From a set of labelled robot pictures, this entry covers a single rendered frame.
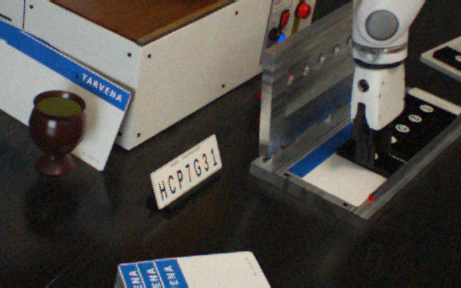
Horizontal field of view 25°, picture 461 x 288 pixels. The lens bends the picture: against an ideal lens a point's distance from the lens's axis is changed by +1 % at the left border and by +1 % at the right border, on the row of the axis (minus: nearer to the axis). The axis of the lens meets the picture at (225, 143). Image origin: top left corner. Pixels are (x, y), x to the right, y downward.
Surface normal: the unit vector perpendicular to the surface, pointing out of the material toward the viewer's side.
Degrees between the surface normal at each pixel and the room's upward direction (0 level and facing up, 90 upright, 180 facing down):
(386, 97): 78
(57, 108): 0
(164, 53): 90
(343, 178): 0
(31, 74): 69
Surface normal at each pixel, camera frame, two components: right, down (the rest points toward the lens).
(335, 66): 0.83, 0.28
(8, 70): -0.51, 0.02
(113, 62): -0.56, 0.37
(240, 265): 0.16, -0.83
